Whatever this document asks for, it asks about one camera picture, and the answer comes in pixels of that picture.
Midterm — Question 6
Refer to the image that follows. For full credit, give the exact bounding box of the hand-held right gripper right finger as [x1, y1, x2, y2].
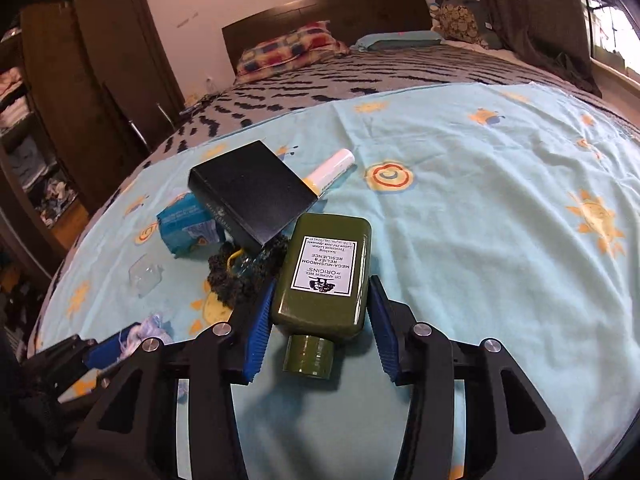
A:
[366, 274, 584, 480]

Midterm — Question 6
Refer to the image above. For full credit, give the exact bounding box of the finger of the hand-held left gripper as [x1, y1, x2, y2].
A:
[22, 334, 132, 376]

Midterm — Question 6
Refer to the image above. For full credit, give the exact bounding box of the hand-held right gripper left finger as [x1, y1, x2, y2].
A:
[65, 275, 280, 480]

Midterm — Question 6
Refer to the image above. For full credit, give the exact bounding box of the green lotion bottle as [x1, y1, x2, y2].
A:
[269, 214, 373, 378]

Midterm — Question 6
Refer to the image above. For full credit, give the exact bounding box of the white tissue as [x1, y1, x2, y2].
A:
[117, 314, 169, 362]

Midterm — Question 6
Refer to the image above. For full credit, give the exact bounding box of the white tube with yellow cap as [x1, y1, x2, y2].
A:
[302, 149, 357, 198]

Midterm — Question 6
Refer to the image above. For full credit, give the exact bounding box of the dark knitted scrunchie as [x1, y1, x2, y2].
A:
[207, 235, 293, 311]

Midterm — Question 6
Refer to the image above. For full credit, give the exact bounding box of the clear plastic piece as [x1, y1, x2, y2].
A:
[128, 255, 163, 296]

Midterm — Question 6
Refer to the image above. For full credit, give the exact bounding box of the light blue printed blanket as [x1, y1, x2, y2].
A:
[30, 82, 640, 480]

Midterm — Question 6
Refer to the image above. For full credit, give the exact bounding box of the blue tissue packet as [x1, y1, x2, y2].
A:
[156, 191, 227, 258]

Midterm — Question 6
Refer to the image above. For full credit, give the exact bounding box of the black cardboard box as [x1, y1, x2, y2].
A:
[188, 140, 321, 247]

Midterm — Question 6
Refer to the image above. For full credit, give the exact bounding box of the shelf with clothes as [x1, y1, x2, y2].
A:
[0, 25, 92, 271]

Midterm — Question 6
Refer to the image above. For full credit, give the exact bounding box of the grey zigzag blanket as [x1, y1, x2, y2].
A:
[135, 42, 640, 171]

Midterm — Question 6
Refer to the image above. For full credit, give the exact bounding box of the dark wooden wardrobe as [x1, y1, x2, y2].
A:
[20, 0, 187, 211]

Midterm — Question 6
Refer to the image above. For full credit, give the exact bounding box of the patchwork pillow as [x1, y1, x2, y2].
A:
[235, 21, 351, 83]

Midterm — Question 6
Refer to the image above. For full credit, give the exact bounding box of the teal pillow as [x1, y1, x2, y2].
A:
[350, 30, 446, 52]

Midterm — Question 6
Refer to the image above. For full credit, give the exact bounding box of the dark wooden headboard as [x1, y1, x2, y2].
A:
[221, 0, 433, 78]

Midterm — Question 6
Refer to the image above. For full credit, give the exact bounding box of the floral cushion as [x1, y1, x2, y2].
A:
[434, 0, 495, 47]

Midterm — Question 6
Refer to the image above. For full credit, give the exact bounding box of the dark curtain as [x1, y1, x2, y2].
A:
[432, 0, 603, 97]

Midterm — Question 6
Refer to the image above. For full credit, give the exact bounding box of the window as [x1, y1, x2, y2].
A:
[570, 0, 640, 77]

